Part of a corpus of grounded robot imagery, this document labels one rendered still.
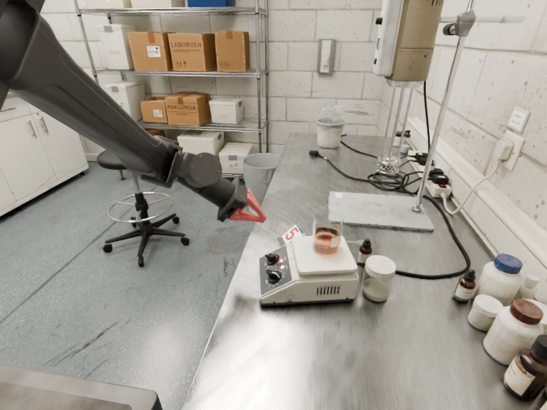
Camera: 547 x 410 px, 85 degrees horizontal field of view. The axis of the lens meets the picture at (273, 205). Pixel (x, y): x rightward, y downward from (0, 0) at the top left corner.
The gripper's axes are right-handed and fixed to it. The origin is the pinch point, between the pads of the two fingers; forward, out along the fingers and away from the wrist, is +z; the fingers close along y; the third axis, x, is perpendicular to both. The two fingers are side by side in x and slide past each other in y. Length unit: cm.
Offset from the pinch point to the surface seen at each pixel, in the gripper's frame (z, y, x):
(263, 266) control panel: 6.4, -4.2, 7.9
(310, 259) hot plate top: 10.3, -8.7, -2.4
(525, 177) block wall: 47, 6, -45
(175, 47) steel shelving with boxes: -60, 219, 19
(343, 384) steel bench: 17.3, -29.4, 2.8
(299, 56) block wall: 23, 231, -40
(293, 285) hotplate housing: 9.1, -13.0, 2.5
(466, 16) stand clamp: 13, 21, -60
